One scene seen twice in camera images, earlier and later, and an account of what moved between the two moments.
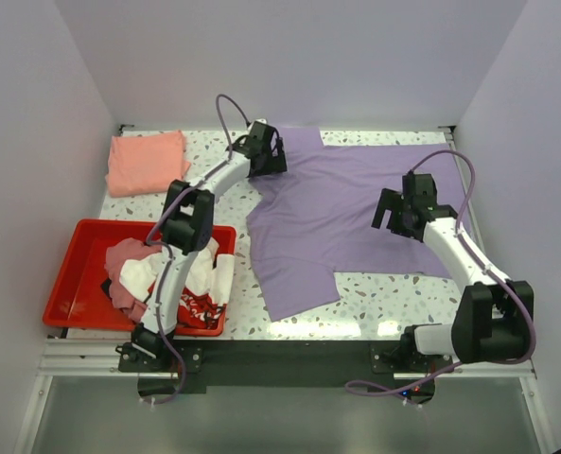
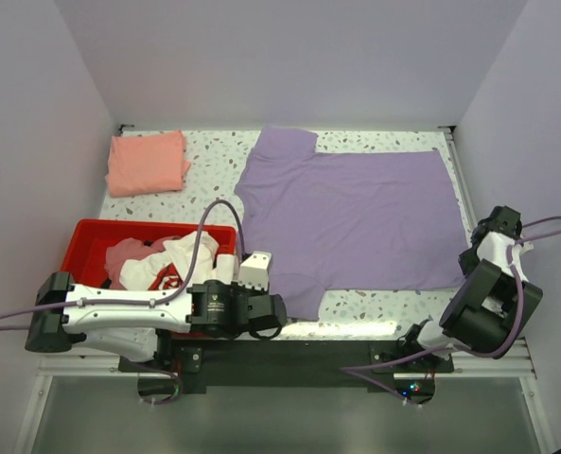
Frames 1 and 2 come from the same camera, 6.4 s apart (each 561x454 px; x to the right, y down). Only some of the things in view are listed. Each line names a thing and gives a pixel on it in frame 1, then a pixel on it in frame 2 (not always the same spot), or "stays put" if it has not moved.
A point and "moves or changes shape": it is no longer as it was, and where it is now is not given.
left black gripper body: x=267 y=153 → x=251 y=291
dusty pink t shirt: x=114 y=257 stays put
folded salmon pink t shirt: x=146 y=163 stays put
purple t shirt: x=315 y=218 moves or changes shape
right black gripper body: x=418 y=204 → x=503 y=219
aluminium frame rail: x=85 y=357 stays put
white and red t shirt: x=206 y=288 stays put
